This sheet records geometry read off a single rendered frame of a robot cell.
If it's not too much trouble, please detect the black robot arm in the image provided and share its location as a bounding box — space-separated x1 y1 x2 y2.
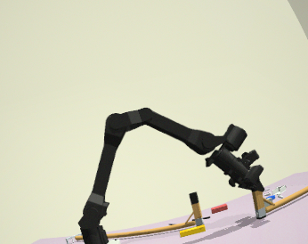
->
78 108 247 244

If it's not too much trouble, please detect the red rectangular block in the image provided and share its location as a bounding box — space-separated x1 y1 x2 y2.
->
211 203 228 214

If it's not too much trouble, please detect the yellow rectangular block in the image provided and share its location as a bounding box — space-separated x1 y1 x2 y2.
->
180 224 206 237

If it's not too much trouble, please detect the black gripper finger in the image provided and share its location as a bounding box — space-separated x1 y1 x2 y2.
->
238 183 251 190
246 178 264 192

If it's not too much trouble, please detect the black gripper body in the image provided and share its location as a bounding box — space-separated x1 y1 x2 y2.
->
223 156 263 187

